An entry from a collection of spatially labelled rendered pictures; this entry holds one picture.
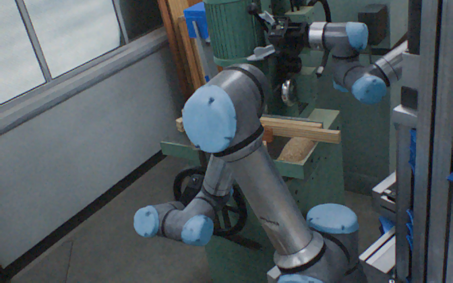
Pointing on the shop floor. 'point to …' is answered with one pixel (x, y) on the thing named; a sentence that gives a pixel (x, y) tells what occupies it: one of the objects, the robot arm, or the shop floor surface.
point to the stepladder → (195, 13)
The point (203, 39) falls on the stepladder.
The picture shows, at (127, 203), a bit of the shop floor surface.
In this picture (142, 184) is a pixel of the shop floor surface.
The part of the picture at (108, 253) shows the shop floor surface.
